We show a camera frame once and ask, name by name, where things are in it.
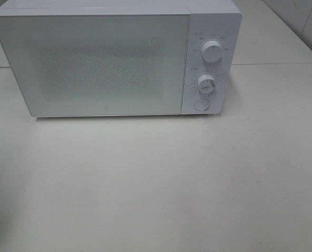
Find round white door button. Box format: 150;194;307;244
194;99;210;111

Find white microwave door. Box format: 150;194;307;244
0;15;189;117

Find white microwave knob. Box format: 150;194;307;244
197;75;217;94
201;39;223;63

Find white microwave oven body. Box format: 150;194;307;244
0;1;242;117

